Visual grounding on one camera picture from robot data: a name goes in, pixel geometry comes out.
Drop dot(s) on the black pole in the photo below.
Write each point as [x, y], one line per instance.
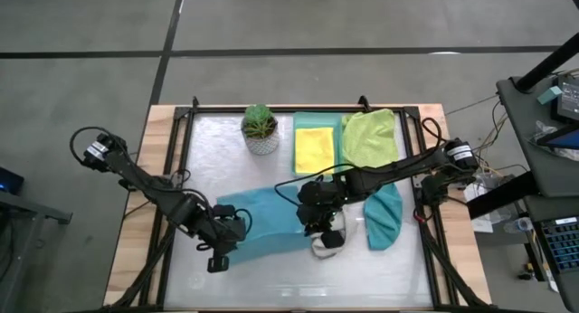
[547, 64]

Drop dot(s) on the black stand bar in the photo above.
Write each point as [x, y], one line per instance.
[502, 196]

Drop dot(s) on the black metal table frame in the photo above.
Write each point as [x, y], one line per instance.
[217, 108]

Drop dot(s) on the light blue microfiber towel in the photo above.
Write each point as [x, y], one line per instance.
[267, 222]

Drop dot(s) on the lime green microfiber towel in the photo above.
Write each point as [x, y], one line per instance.
[368, 139]

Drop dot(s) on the black keyboard with teal keys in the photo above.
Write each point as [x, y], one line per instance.
[561, 245]

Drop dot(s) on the grey waffle towel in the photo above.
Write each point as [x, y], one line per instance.
[322, 252]

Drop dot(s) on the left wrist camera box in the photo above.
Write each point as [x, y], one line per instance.
[218, 264]

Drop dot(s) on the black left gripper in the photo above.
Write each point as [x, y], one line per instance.
[221, 231]

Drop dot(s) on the grey cart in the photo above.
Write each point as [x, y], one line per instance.
[534, 168]

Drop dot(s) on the clear plastic bag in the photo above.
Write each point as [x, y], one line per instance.
[543, 132]

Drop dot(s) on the yellow microfiber towel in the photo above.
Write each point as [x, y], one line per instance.
[314, 150]

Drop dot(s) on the succulent in triangle-patterned pot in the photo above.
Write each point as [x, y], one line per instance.
[260, 123]

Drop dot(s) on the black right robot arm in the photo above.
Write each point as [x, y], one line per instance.
[398, 170]

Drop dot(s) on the white papers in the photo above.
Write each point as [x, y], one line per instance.
[481, 222]

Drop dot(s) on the translucent teal plastic tray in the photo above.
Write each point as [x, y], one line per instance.
[316, 120]

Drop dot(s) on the clear plastic bottle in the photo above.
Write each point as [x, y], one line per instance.
[520, 224]

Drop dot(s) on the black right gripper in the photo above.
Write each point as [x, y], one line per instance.
[316, 204]

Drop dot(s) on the teal microfiber towel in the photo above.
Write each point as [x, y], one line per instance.
[384, 218]

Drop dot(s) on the dark tablet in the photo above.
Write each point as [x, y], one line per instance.
[565, 140]

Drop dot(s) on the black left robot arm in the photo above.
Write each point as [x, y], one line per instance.
[149, 188]

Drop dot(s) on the black electronic device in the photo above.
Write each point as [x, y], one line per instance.
[567, 100]

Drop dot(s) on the small teal box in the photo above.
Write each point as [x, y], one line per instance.
[549, 95]

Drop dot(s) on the black device with blue light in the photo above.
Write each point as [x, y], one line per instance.
[9, 182]

